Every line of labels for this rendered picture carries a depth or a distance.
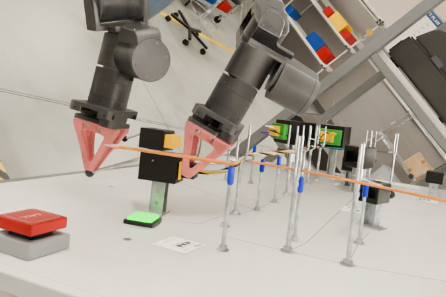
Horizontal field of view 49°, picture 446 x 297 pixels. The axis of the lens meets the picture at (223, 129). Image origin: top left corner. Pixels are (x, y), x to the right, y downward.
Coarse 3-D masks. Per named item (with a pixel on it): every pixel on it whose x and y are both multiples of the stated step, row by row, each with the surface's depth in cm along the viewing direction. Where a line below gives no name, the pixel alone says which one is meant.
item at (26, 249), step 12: (0, 240) 48; (12, 240) 47; (24, 240) 48; (36, 240) 48; (48, 240) 49; (60, 240) 50; (12, 252) 47; (24, 252) 47; (36, 252) 47; (48, 252) 49
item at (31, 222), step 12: (0, 216) 49; (12, 216) 49; (24, 216) 49; (36, 216) 50; (48, 216) 50; (60, 216) 51; (12, 228) 48; (24, 228) 47; (36, 228) 47; (48, 228) 49; (60, 228) 50
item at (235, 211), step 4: (248, 132) 75; (248, 136) 75; (248, 140) 75; (236, 144) 76; (248, 144) 75; (236, 148) 76; (248, 148) 76; (236, 152) 76; (236, 156) 76; (244, 160) 76; (240, 164) 76; (240, 168) 76; (240, 172) 76; (240, 176) 76; (240, 180) 76; (236, 184) 76; (236, 188) 76; (236, 192) 76; (236, 196) 76; (236, 200) 76; (236, 204) 76; (236, 208) 76; (232, 212) 76; (236, 212) 76
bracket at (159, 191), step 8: (152, 184) 70; (160, 184) 70; (168, 184) 71; (152, 192) 70; (160, 192) 70; (152, 200) 70; (160, 200) 70; (152, 208) 70; (160, 208) 70; (160, 216) 69
